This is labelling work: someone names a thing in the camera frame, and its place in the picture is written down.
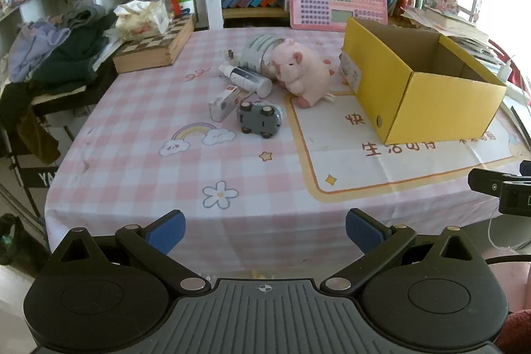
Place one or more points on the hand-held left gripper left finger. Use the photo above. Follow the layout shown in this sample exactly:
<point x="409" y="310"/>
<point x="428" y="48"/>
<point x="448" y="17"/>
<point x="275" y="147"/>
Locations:
<point x="168" y="231"/>

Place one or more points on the grey garment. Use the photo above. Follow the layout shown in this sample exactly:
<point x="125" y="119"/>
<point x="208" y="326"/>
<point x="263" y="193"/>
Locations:
<point x="85" y="14"/>

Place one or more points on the floral tissue pack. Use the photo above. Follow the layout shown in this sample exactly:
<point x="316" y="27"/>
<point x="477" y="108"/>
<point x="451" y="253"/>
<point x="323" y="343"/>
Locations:
<point x="141" y="20"/>

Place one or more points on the dark green garment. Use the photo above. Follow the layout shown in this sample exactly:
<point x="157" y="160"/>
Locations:
<point x="70" y="63"/>

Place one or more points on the purple garment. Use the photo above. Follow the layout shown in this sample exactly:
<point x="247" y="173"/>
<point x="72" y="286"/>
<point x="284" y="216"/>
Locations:
<point x="33" y="47"/>

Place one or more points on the white power strip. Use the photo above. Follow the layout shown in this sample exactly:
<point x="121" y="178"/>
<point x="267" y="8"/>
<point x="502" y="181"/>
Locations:
<point x="516" y="84"/>

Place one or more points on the yellow cardboard box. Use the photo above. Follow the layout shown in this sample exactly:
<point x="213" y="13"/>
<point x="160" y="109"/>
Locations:
<point x="435" y="105"/>

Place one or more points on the brown jacket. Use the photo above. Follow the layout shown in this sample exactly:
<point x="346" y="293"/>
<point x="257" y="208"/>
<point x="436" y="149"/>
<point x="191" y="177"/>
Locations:
<point x="29" y="130"/>

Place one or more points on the stack of papers and books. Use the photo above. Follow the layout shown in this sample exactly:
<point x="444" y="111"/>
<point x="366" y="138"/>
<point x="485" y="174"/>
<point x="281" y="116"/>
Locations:
<point x="456" y="30"/>

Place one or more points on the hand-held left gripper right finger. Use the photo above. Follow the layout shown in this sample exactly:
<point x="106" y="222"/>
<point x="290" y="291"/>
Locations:
<point x="363" y="231"/>

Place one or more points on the white charger plug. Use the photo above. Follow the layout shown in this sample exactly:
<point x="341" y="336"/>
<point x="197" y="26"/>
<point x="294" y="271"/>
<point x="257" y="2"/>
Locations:
<point x="230" y="55"/>

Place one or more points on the person's left forearm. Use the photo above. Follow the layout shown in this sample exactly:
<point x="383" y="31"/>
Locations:
<point x="518" y="331"/>

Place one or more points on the black folding chair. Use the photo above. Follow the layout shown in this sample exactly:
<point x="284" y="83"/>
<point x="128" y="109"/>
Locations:
<point x="33" y="175"/>

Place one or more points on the white spray bottle dark label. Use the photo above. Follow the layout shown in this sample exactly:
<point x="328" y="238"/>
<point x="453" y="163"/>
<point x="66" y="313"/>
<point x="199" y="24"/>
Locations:
<point x="249" y="78"/>

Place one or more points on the grey toy car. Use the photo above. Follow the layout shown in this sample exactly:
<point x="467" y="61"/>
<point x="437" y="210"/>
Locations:
<point x="257" y="119"/>

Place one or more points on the wooden chess box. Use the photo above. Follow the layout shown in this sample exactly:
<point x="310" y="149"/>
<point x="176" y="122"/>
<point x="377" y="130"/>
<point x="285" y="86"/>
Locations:
<point x="153" y="49"/>

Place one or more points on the pink plush pig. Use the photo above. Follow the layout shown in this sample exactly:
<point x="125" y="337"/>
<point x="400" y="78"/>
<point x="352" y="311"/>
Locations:
<point x="303" y="68"/>

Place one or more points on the pink checked tablecloth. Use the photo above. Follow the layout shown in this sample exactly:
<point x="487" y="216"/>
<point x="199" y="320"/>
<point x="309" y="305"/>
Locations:
<point x="145" y="171"/>

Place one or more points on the round white tin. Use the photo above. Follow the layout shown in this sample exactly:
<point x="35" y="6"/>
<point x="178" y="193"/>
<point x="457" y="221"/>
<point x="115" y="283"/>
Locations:
<point x="257" y="49"/>

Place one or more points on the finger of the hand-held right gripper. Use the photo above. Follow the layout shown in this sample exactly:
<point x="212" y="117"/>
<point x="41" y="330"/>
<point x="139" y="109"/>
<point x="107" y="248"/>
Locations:
<point x="485" y="182"/>
<point x="526" y="167"/>

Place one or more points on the black bag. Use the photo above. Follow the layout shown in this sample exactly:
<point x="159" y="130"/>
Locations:
<point x="16" y="240"/>

